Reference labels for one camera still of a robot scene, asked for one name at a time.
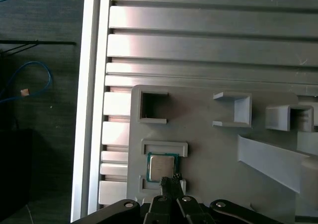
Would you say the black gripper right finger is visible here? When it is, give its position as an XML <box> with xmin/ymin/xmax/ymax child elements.
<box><xmin>171</xmin><ymin>173</ymin><xmax>286</xmax><ymax>224</ymax></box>

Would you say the silver green-edged CPU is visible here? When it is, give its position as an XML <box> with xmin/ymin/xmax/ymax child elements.
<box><xmin>147</xmin><ymin>152</ymin><xmax>179</xmax><ymax>182</ymax></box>

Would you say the black floor cable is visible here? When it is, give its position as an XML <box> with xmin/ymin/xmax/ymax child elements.
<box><xmin>0</xmin><ymin>40</ymin><xmax>77</xmax><ymax>57</ymax></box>

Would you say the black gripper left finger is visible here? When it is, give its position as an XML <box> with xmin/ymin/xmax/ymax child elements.
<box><xmin>71</xmin><ymin>176</ymin><xmax>174</xmax><ymax>224</ymax></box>

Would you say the grey plastic parts rack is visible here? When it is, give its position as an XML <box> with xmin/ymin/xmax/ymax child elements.
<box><xmin>126</xmin><ymin>84</ymin><xmax>318</xmax><ymax>224</ymax></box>

